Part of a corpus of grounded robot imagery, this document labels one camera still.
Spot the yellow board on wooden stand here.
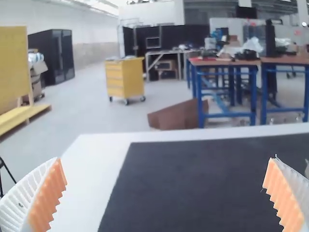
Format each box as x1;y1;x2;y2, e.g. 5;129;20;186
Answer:
0;26;53;138

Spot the yellow tool cart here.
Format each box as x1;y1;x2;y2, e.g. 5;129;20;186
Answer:
104;57;146;106

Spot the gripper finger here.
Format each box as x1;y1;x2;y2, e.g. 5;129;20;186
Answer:
262;154;309;232
0;157;68;232

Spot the black cabinet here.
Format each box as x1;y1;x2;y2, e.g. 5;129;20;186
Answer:
28;29;75;87

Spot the brown cardboard sheet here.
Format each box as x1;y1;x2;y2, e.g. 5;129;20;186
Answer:
147;98;210;131

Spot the blue-legged workbench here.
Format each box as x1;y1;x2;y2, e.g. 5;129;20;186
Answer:
260;52;309;125
187;57;262;129

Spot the black mat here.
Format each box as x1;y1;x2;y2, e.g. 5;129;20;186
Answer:
98;132;309;232

